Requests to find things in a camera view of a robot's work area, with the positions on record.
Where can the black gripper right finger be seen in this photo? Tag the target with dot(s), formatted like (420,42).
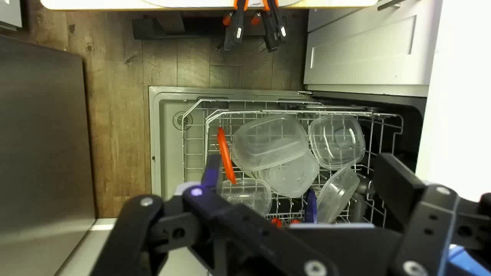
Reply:
(424,230)

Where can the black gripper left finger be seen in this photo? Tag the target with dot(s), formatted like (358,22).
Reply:
(139,230)

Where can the small blue plastic lid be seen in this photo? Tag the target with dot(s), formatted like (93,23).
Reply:
(312,204)

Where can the stainless steel refrigerator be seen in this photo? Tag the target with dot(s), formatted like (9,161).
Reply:
(41,153)

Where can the round clear plastic container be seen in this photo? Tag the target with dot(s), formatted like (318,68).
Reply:
(338,140)

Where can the white kitchen countertop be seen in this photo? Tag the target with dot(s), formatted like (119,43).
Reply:
(461,101)

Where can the red brown utensil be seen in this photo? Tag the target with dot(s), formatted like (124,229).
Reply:
(277,222)

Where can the grey plates in rack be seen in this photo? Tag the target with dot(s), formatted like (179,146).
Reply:
(269,143)

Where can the white base cabinet door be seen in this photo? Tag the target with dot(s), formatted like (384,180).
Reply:
(358,46)

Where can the black clamp orange tips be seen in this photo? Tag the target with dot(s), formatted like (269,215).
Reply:
(274,28)
(237,28)

